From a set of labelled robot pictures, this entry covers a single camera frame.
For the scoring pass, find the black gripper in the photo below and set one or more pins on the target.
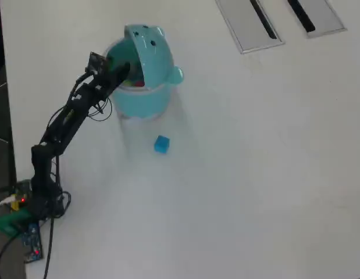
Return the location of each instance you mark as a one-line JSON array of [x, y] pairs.
[[99, 84]]

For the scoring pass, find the red lego block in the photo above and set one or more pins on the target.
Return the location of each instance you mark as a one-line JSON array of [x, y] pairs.
[[139, 84]]

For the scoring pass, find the blue lego block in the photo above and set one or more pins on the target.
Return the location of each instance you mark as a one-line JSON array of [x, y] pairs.
[[162, 144]]

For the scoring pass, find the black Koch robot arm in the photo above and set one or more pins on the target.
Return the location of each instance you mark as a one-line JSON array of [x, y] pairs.
[[63, 122]]

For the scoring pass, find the teal plastic bin with lid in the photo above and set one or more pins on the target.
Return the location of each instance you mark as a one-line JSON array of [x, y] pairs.
[[142, 98]]

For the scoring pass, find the green base clamp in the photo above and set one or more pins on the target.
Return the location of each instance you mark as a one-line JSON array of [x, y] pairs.
[[9, 221]]

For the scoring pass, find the blue circuit board red LED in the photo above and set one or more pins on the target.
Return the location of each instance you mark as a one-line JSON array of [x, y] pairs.
[[32, 242]]

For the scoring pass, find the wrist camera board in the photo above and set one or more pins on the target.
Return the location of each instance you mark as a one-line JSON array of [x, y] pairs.
[[96, 62]]

